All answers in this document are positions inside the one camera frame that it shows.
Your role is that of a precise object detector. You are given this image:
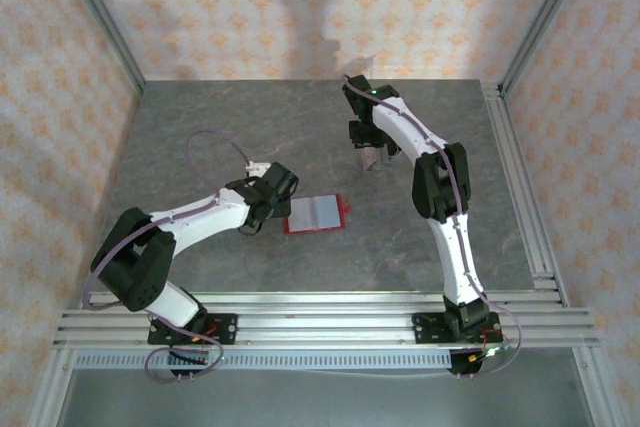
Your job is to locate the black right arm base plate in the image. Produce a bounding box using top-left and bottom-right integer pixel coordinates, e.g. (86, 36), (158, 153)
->
(412, 311), (501, 346)

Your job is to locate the aluminium side rail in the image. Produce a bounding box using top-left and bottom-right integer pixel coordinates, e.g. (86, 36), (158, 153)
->
(480, 80), (571, 308)

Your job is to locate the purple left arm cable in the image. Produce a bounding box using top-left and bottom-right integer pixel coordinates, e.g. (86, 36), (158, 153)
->
(82, 130), (266, 384)

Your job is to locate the aluminium mounting rail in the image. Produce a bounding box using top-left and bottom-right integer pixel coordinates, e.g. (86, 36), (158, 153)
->
(52, 291), (600, 350)

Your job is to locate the grey slotted cable duct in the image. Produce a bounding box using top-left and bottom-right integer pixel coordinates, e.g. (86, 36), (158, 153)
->
(74, 350), (454, 372)

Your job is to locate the aluminium frame post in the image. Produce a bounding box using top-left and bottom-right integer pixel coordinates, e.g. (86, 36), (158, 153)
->
(498, 0), (596, 98)
(53, 0), (147, 96)

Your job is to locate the aluminium frame leg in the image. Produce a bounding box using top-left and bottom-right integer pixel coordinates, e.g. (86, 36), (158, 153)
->
(573, 346), (624, 427)
(27, 346), (76, 427)

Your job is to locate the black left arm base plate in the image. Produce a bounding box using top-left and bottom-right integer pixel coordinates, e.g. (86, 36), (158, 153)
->
(148, 313), (238, 347)

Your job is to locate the red wire with yellow connector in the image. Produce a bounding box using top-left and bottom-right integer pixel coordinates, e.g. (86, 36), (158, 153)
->
(469, 327), (507, 364)
(187, 324), (221, 348)

